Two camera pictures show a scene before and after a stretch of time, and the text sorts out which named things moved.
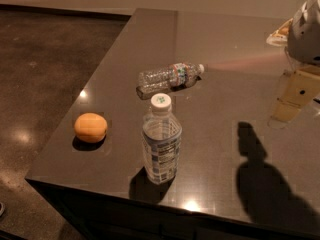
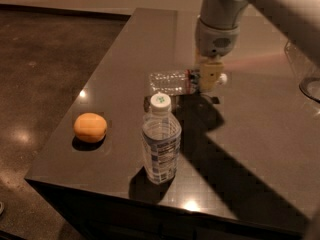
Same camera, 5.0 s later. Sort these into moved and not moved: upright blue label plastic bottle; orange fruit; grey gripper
Moved: grey gripper
Not moved: orange fruit; upright blue label plastic bottle
